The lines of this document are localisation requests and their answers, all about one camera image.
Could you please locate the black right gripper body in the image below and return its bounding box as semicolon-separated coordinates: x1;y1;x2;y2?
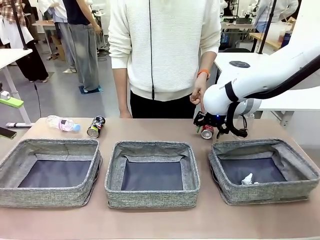
193;111;228;133

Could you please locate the crushed red can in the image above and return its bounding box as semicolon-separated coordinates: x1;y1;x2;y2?
200;124;215;140

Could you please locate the white paper ball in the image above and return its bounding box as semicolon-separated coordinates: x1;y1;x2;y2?
240;172;261;186

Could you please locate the clear bottle pink label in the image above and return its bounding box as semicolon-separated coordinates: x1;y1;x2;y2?
46;114;82;133

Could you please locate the crushed black can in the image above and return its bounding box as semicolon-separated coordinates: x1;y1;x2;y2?
86;115;106;139

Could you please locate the person's left forearm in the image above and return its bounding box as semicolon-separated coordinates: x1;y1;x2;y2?
199;51;218;74

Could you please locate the person's right forearm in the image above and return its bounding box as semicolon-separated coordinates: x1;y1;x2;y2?
111;67;130;113

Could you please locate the person's left hand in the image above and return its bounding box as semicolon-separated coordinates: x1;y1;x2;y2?
189;76;209;115

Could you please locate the clear plastic cup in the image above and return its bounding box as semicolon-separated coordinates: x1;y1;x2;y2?
231;112;256;140

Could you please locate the white table with legs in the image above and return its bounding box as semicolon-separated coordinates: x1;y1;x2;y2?
0;48;33;128

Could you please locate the orange wristband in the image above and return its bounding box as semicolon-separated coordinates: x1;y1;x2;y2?
196;68;211;79

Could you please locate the large white table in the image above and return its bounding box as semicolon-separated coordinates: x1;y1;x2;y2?
213;51;320;127

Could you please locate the brown cardboard box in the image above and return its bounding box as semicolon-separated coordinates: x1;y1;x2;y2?
51;34;67;62

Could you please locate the bystander in plaid shirt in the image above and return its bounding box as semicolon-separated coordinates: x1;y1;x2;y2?
0;0;50;83

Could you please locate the grey fabric basket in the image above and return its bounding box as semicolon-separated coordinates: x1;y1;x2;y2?
0;138;103;208
104;141;201;210
207;138;320;206

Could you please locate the black stand pole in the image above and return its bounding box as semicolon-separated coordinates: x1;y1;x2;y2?
257;0;277;55
11;0;31;52

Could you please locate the blue floor mat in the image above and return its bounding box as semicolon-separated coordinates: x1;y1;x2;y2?
78;84;104;95

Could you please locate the person in white sweater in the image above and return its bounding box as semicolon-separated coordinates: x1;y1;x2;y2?
107;0;222;120

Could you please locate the bystander in light shirt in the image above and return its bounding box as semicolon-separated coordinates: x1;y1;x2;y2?
38;0;77;74

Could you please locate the bystander in grey jeans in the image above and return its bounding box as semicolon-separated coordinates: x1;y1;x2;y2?
62;0;103;93

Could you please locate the wooden top table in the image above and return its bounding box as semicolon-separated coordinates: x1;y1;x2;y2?
249;32;286;54

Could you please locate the dark blue bottle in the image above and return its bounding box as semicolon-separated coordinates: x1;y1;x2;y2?
279;29;292;51

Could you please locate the bystander in pale blue top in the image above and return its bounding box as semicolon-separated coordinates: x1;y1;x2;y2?
254;0;300;34

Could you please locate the thin black hanging cable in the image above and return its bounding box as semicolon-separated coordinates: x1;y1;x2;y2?
148;0;155;100

